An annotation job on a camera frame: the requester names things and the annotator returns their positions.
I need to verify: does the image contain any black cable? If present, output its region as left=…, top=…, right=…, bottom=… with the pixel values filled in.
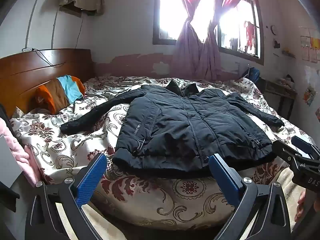
left=32, top=11, right=84, bottom=68

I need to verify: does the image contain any blue backpack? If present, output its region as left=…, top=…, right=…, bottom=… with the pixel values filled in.
left=244, top=67, right=260, bottom=84

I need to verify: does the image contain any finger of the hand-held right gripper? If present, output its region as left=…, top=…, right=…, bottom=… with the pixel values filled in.
left=272, top=140, right=313, bottom=167
left=291, top=136, right=320, bottom=160

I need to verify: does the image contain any floral patterned duvet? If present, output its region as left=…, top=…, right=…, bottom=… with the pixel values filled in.
left=10, top=74, right=315, bottom=230

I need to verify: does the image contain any grey board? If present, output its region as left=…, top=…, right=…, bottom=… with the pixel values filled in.
left=0, top=135, right=23, bottom=188

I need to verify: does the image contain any group of paper wall certificates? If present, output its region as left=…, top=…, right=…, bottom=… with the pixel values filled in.
left=300, top=29, right=320, bottom=64

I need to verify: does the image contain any beige fleece blanket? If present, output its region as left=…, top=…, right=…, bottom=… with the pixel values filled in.
left=55, top=166, right=310, bottom=240

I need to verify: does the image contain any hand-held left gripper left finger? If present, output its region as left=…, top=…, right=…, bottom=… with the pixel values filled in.
left=25, top=152, right=108, bottom=240

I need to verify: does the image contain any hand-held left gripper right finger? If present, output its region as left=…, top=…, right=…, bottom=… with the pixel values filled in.
left=209, top=154, right=292, bottom=240

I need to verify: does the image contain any pink fluffy cloth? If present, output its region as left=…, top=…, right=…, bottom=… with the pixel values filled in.
left=0, top=116, right=40, bottom=187

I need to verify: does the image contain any black padded jacket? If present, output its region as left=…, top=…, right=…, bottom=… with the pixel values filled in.
left=60, top=78, right=285, bottom=178

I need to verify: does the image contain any dark framed window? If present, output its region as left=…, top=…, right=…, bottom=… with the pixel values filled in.
left=153, top=0, right=265, bottom=67

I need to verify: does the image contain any person's right hand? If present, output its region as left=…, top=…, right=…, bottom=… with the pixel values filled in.
left=294, top=191, right=308, bottom=223

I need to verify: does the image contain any wooden headboard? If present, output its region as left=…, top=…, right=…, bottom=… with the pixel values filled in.
left=0, top=49, right=94, bottom=118

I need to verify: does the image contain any wooden side table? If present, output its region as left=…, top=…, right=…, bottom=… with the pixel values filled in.
left=259, top=77, right=298, bottom=120

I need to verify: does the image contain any red hanging garment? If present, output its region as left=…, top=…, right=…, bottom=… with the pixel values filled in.
left=244, top=21, right=257, bottom=54

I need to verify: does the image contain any clutter on side table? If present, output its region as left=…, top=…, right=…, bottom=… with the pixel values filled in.
left=277, top=74, right=296, bottom=86

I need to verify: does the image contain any orange brown blue striped pillow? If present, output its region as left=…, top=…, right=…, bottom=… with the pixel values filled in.
left=34, top=75, right=86, bottom=114

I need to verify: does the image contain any white wall pipe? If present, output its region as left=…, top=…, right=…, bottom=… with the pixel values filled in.
left=51, top=5, right=61, bottom=49
left=25, top=0, right=48, bottom=49

